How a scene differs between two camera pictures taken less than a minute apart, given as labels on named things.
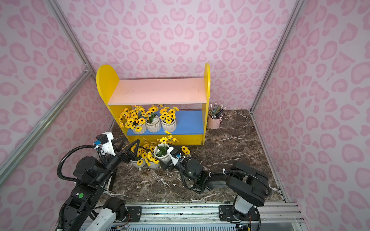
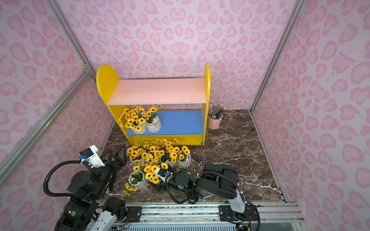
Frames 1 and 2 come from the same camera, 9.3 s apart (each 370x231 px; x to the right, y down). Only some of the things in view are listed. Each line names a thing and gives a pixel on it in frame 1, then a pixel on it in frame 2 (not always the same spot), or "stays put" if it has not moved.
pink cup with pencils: x=215 y=113 stays put
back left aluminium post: x=72 y=36 stays put
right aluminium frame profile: x=297 y=8 stays put
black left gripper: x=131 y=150 → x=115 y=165
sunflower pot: x=134 y=119 stays put
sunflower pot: x=149 y=154 stays put
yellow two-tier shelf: x=149 y=111 stays put
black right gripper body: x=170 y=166 → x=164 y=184
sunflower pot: x=168 y=121 → x=150 y=172
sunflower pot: x=153 y=123 stays put
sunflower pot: x=160 y=149 → x=136 y=180
